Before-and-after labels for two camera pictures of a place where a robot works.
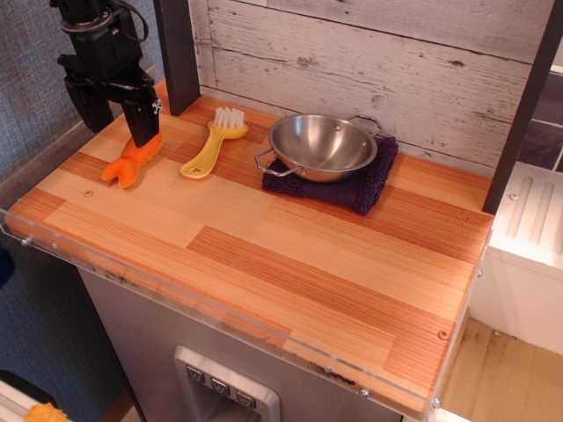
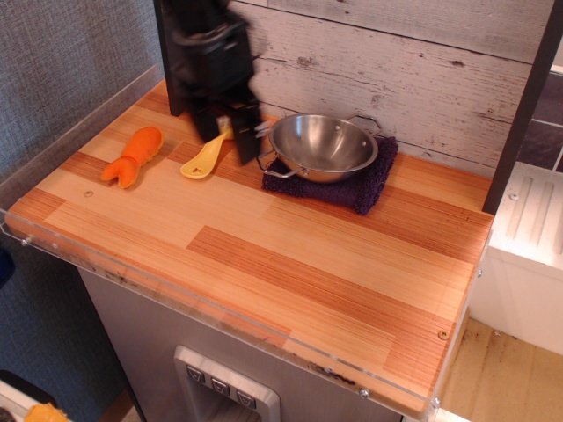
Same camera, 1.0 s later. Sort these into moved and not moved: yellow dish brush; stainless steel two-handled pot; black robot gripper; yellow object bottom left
Moved: black robot gripper
Not moved: stainless steel two-handled pot; yellow object bottom left; yellow dish brush
